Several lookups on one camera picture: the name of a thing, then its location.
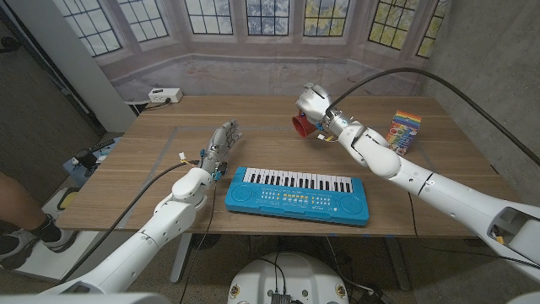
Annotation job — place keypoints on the person bare leg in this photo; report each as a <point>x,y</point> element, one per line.
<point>19,198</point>

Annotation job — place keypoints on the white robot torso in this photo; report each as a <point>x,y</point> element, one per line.
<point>291,274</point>

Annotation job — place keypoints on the rainbow marker box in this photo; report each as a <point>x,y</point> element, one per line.
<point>403,131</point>

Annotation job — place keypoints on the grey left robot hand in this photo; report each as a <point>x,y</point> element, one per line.
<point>219,143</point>

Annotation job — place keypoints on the blue floor mat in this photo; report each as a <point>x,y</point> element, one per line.
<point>107,162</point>

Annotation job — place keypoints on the printed window backdrop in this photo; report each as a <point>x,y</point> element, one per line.
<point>261,67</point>

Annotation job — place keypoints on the white floor board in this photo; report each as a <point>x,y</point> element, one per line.
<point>55,264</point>

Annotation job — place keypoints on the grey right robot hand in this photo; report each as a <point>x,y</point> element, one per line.
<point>316,103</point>

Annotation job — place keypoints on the red cup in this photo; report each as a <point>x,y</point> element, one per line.
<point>304,126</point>

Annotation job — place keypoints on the grey tape outline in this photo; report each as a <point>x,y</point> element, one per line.
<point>170,137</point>

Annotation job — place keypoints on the blue toy keyboard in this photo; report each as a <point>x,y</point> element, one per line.
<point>295,198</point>

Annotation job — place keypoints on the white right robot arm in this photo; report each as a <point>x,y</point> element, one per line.
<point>447,194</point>

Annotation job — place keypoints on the white power strip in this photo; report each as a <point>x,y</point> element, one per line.
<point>165,95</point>

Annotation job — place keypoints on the grey sneaker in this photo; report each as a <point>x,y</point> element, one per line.
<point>17,249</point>

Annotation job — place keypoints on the grey table leg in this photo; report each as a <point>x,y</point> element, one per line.
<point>397,262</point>

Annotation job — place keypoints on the yellow and black floor item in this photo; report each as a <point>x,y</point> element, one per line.
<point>67,199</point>

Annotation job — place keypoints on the black device on mat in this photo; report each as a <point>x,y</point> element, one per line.
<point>85,158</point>

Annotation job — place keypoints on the black remote control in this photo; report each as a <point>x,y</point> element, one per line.
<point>101,145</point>

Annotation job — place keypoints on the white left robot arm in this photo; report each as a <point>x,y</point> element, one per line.
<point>169,215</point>

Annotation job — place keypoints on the white table leg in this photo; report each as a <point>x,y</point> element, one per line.
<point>180,257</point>

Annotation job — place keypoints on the white sneaker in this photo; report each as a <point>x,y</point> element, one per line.
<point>63,242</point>

